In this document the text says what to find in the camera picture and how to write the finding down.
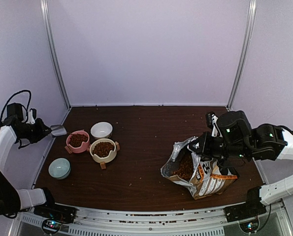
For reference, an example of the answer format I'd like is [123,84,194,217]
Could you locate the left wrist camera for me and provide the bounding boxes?
[27,108,36,124]

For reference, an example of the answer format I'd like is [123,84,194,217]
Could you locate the pet food bag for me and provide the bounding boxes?
[161,136,239,200]

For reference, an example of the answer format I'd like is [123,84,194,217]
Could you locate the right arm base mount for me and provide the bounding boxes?
[224,186,266,234]

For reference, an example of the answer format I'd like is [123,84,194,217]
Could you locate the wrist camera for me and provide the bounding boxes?
[205,112,222,137]
[27,108,36,124]

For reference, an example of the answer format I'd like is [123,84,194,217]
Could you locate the front aluminium rail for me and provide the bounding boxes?
[13,200,289,236]

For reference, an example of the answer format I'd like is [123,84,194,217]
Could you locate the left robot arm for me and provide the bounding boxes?
[0,103,60,218]

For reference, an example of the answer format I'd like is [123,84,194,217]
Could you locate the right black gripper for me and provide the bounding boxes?
[190,131,250,160]

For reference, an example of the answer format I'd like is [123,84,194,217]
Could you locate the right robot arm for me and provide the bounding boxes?
[187,111,293,177]

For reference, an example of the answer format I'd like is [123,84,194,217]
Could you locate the pink pet bowl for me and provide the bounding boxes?
[65,130,90,154]

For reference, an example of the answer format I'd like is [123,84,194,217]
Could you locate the metal food scoop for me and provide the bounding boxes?
[50,124,67,138]

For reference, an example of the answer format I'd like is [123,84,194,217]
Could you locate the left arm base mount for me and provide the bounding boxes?
[33,187,77,236]

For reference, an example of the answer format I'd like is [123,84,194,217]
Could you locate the metal frame post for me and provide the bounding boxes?
[226,0,257,111]
[40,0,71,110]

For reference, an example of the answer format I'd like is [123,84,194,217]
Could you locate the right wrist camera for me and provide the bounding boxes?
[205,112,222,137]

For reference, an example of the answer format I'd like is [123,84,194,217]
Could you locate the cream pet bowl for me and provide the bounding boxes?
[89,138,120,170]

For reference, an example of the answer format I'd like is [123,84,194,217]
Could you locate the white ceramic bowl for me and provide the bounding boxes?
[90,121,113,140]

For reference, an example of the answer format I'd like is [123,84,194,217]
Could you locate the light blue ceramic bowl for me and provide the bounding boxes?
[48,158,71,180]

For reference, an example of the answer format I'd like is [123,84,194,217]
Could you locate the right metal frame post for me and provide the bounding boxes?
[226,0,257,111]

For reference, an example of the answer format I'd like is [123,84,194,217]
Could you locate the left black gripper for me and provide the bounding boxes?
[18,118,51,144]

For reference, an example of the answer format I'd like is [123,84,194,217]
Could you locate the left metal frame post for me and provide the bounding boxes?
[40,0,71,110]

